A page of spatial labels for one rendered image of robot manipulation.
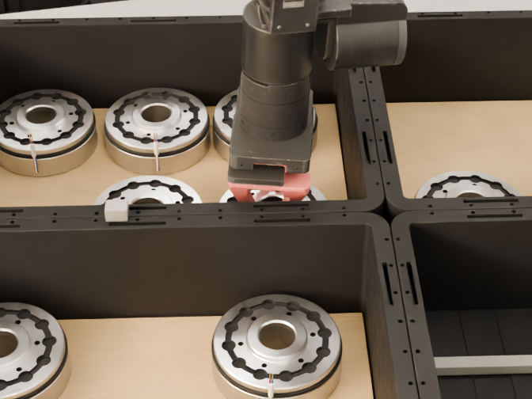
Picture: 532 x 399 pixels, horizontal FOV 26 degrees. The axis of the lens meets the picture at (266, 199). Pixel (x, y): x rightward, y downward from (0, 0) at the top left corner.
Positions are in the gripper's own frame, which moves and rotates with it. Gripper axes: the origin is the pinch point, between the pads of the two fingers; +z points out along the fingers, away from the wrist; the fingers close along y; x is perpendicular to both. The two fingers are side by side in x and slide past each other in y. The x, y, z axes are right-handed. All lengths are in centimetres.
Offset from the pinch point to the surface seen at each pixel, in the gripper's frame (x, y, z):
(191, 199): 6.9, 1.5, 1.4
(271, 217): -0.5, -8.6, -6.0
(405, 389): -10.4, -25.7, -6.3
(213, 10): 10, 60, 17
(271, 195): -0.2, 1.5, 0.4
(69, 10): 30, 59, 18
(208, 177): 6.0, 8.1, 4.3
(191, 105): 8.5, 15.7, 1.4
